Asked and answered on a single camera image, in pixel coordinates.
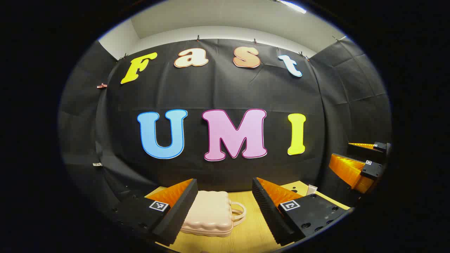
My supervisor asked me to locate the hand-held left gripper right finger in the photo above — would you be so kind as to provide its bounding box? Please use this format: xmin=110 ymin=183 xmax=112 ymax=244
xmin=252 ymin=177 xmax=351 ymax=246

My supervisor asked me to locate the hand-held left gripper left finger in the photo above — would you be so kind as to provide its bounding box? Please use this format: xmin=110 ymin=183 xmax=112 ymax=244
xmin=112 ymin=178 xmax=199 ymax=247

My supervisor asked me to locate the pink suitcase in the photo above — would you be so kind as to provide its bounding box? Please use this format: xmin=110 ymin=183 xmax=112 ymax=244
xmin=180 ymin=190 xmax=247 ymax=238

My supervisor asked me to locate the black backdrop cloth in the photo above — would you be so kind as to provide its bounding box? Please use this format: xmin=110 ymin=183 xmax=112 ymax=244
xmin=58 ymin=35 xmax=393 ymax=211

